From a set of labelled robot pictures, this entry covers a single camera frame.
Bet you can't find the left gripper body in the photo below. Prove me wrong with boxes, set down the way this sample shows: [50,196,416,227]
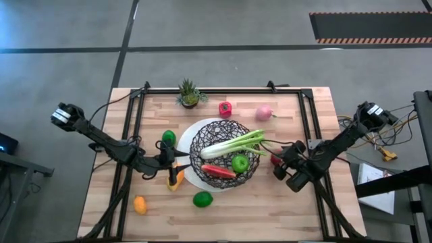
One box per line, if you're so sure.
[141,139,179,186]

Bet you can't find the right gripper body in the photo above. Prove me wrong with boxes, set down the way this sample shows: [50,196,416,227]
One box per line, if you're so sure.
[272,139,319,194]

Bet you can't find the red tomato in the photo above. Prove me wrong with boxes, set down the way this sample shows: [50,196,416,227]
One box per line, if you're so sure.
[269,153,284,167]

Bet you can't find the orange yellow pepper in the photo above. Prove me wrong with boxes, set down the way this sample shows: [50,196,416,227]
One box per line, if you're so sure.
[166,163,186,192]

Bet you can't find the small green lime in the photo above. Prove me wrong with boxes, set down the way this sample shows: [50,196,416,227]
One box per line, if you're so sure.
[161,129,177,146]

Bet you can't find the red watermelon slice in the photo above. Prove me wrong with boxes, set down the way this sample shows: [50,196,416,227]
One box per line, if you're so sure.
[200,164,237,180]

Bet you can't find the large green lime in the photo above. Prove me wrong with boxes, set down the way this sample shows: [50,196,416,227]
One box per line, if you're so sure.
[192,190,214,209]

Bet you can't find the green apple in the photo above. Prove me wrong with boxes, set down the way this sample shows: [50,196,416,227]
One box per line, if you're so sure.
[231,154,250,174]

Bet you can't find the green white celery stalk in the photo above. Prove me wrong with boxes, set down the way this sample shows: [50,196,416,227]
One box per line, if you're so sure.
[200,129,267,161]

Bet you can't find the small orange fruit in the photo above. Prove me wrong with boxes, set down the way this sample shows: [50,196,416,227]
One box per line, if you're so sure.
[133,195,148,216]

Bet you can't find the red bell pepper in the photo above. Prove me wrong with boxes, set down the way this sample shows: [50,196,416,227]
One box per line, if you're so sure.
[218,101,233,119]

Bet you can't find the pink peach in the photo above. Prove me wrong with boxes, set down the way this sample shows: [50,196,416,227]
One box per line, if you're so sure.
[254,105,277,122]

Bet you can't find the small potted succulent plant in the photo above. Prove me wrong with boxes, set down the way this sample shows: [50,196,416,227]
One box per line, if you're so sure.
[175,78,209,109]

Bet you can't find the white paper sheet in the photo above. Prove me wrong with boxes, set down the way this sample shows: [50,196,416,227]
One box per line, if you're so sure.
[357,163,396,215]

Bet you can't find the yellow clamp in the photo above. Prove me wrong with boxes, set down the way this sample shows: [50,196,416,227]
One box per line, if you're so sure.
[377,146,398,162]

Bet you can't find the black side cart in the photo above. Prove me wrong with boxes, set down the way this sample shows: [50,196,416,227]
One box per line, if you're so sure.
[354,90,432,243]

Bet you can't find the grey metal shelf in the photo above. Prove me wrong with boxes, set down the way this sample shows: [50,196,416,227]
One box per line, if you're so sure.
[0,151,55,243]

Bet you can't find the black hazard-striped floor mat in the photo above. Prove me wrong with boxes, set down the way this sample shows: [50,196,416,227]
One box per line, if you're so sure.
[309,11,432,45]

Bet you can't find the black electronic device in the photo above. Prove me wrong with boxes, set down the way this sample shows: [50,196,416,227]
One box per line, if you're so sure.
[0,132,20,155]

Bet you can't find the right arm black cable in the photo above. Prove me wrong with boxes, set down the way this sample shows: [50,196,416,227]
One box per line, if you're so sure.
[259,138,295,159]

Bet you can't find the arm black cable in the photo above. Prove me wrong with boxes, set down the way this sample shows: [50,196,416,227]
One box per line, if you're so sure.
[88,86,144,123]
[259,138,295,159]

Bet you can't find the black wire basket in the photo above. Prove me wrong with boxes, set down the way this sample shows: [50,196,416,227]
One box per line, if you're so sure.
[188,119,261,190]

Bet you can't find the floor cable bundle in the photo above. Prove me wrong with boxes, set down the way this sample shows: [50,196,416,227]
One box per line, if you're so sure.
[337,104,419,153]

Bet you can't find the black metal table frame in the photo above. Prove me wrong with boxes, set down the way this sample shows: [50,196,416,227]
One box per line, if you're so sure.
[79,80,367,242]

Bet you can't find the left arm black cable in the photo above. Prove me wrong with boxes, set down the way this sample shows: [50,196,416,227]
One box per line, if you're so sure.
[88,86,144,123]

